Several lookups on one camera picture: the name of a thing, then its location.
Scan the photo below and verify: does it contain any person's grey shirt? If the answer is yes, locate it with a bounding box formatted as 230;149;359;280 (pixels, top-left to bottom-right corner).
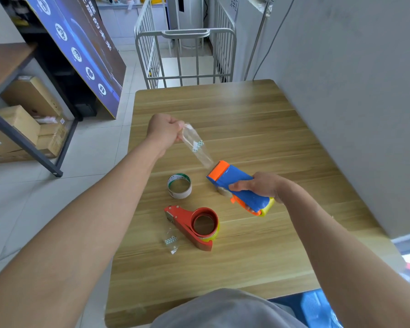
150;288;310;328

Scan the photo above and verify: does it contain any person's left hand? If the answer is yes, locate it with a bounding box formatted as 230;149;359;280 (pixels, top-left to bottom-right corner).
146;113;186;159

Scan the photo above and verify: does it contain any person's right forearm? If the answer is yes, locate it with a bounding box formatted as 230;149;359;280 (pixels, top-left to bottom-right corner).
275;181;410;328

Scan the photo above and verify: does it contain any blue orange tape dispenser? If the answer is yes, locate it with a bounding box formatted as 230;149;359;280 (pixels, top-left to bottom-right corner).
206;160;275;217

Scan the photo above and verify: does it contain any clear tape strip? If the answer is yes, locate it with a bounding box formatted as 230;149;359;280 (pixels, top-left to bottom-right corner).
178;122;215;170

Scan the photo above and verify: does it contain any person's left forearm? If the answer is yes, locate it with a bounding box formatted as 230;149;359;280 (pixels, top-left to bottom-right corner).
0;136;164;328

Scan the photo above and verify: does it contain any grey metal pole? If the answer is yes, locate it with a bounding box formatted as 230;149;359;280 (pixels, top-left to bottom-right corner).
243;0;273;82

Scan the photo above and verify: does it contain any dark metal wooden shelf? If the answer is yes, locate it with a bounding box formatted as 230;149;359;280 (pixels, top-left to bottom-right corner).
0;42;80;178

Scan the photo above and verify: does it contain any person's right hand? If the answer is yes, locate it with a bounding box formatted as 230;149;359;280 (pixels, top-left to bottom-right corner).
228;172;296;204

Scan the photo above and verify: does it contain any large cardboard box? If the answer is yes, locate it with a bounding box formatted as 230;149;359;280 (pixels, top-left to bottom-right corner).
0;76;65;118

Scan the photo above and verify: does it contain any white metal cage trolley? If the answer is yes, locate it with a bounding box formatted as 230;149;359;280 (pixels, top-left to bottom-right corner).
134;0;237;90

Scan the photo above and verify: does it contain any low cardboard box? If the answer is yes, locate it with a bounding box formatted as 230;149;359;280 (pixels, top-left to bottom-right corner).
36;122;69;158

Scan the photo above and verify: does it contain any small cardboard box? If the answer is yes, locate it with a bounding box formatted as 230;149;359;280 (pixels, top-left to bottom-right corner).
0;105;41;146

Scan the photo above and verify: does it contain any blue plastic stool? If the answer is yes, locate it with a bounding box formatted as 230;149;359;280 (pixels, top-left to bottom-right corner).
268;288;344;328

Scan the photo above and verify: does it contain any grey cable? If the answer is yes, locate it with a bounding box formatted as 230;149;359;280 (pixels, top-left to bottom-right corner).
252;0;297;81

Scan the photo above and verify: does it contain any crumpled clear tape piece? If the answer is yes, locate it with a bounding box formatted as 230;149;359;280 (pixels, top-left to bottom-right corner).
163;226;180;255

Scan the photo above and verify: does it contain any blue printed poster board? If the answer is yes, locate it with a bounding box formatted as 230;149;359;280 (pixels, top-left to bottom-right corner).
23;0;127;120

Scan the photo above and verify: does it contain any white tape roll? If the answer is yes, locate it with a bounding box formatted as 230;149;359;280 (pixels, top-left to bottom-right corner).
167;173;193;200

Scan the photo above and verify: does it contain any red tape dispenser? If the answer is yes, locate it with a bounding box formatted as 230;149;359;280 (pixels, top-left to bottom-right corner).
164;205;220;252

